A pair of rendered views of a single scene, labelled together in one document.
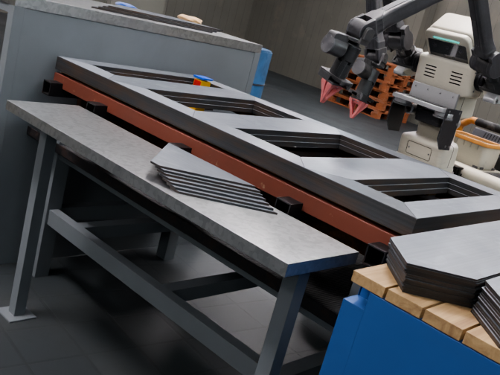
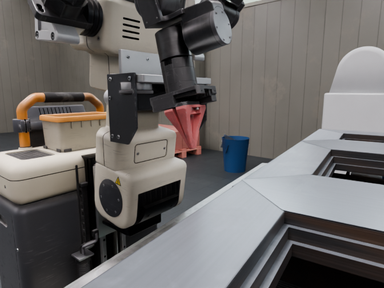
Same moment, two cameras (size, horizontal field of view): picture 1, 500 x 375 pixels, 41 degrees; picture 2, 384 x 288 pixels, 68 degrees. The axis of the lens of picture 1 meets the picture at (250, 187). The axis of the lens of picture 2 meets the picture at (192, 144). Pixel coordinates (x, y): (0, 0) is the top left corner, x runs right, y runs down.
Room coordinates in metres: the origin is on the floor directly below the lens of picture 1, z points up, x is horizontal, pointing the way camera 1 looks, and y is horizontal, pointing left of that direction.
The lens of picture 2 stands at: (2.66, 0.18, 1.00)
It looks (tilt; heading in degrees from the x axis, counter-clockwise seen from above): 10 degrees down; 262
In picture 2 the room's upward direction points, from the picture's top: straight up
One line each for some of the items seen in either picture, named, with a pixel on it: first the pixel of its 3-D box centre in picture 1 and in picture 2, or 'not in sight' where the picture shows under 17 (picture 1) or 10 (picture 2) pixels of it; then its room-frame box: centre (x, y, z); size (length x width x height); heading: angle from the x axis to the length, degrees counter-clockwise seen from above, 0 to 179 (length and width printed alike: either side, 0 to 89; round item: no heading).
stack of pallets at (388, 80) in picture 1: (374, 86); not in sight; (11.69, -1.63, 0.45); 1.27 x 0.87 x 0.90; 43
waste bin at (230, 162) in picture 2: not in sight; (234, 152); (1.63, -3.37, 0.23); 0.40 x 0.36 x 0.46; 127
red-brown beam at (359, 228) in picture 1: (198, 142); not in sight; (1.99, 0.19, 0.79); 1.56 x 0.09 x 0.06; 50
